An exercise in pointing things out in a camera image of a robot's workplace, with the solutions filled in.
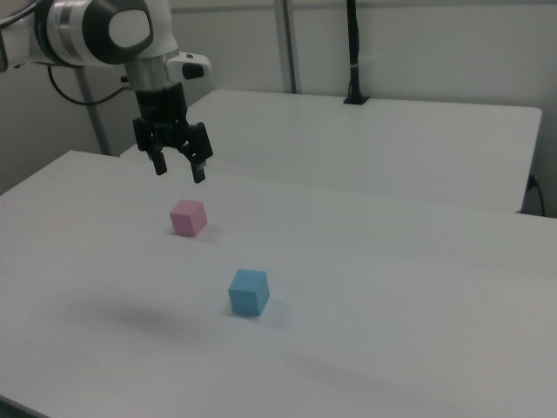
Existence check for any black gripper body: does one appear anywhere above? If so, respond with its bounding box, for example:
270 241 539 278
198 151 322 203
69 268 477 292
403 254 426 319
132 80 210 154

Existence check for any blue foam cube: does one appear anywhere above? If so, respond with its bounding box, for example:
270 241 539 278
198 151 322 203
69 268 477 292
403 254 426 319
228 268 271 317

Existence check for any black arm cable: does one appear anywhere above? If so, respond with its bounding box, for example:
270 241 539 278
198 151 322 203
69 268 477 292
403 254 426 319
47 64 137 106

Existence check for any black wall cable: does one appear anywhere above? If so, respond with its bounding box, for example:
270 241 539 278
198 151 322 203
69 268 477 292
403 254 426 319
527 173 546 217

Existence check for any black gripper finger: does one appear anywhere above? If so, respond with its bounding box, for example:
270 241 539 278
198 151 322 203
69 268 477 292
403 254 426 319
179 123 215 185
147 138 169 177

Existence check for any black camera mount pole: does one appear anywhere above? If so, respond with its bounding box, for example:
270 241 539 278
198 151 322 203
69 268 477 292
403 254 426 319
343 0 370 105

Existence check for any pink foam cube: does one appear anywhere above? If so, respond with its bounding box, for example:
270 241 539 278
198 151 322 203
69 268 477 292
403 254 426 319
169 199 208 238

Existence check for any grey metal frame post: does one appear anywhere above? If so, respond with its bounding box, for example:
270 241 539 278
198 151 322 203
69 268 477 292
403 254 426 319
74 64 110 156
272 0 302 94

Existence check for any white rear table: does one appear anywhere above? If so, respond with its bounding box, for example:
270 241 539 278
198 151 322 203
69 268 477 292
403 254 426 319
119 88 543 214

